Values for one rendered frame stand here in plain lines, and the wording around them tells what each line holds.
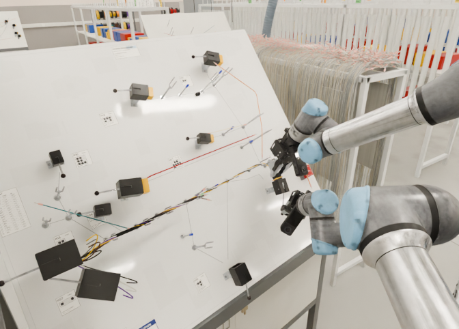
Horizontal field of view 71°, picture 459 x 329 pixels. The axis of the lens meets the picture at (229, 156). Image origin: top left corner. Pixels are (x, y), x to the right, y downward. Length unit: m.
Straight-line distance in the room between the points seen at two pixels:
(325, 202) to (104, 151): 0.71
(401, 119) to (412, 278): 0.42
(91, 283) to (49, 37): 11.22
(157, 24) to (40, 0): 7.77
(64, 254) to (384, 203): 0.73
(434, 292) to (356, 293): 1.96
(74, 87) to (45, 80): 0.08
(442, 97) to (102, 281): 0.90
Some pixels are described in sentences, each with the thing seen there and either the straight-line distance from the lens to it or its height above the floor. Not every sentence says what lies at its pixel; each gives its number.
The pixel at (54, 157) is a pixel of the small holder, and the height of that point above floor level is 1.41.
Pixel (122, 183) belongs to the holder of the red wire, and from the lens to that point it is 1.00.
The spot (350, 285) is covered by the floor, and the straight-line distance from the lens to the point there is 2.56.
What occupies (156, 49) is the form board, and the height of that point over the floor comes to 1.63.
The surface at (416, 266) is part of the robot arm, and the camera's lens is 0.59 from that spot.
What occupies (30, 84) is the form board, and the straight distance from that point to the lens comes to 1.20.
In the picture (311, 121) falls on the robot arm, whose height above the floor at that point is 1.44.
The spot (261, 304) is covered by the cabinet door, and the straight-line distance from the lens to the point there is 1.47.
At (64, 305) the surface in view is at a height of 1.07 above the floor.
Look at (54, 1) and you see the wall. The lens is 11.94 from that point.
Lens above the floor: 1.81
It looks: 26 degrees down
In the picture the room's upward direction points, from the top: 1 degrees counter-clockwise
